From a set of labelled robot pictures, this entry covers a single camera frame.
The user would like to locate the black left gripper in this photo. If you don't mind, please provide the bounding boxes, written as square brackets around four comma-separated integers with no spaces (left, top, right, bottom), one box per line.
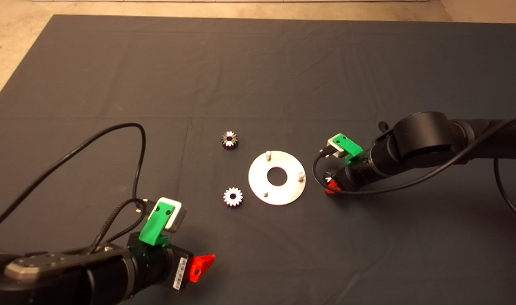
[128,232,216,297]

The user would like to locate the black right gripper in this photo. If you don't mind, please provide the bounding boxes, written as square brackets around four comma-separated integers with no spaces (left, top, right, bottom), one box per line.
[325,148,387,195]

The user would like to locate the round metal carrier plate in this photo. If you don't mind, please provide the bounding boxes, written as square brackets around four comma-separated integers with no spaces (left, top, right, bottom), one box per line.
[248,150,307,206]

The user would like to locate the dark grey table cloth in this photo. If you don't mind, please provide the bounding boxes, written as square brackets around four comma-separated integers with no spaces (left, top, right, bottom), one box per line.
[0,15,516,305]

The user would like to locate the silver right camera box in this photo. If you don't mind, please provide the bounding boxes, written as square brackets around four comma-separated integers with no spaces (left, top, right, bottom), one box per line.
[324,136,347,159]

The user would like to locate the silver camera box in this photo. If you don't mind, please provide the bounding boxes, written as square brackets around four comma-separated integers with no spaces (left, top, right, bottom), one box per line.
[154,197,187,233]
[324,136,347,159]

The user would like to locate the green right camera mount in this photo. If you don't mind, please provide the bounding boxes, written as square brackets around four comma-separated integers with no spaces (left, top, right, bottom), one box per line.
[332,133,364,165]

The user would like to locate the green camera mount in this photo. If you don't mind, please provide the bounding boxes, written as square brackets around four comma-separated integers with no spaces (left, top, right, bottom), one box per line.
[138,202,177,247]
[332,133,364,165]

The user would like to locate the silver left camera box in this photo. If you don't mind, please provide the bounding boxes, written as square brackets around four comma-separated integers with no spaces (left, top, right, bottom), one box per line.
[154,197,187,233]

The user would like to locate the green left camera mount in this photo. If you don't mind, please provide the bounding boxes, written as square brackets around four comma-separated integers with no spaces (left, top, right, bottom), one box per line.
[138,202,177,247]

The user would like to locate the braided black left wrist cable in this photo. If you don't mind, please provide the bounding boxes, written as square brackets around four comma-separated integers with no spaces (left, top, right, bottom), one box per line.
[88,198,150,255]

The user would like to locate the smooth black left camera cable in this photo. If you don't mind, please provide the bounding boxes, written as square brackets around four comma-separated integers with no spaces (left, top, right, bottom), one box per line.
[0,123,150,234]

